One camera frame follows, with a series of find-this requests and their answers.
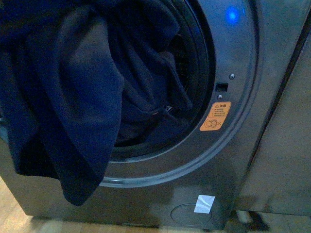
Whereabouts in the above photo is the dark navy garment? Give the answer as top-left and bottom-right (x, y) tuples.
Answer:
(0, 0), (192, 206)

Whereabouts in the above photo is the grey front-load washing machine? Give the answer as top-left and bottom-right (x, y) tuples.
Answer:
(0, 0), (311, 230)

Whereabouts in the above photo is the orange warning sticker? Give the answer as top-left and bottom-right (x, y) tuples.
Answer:
(199, 101), (231, 132)

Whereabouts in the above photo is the white paper tag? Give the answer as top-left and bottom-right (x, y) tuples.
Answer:
(194, 195), (215, 214)

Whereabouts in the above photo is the round drain filter cover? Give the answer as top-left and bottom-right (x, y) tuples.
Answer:
(170, 203), (212, 228)

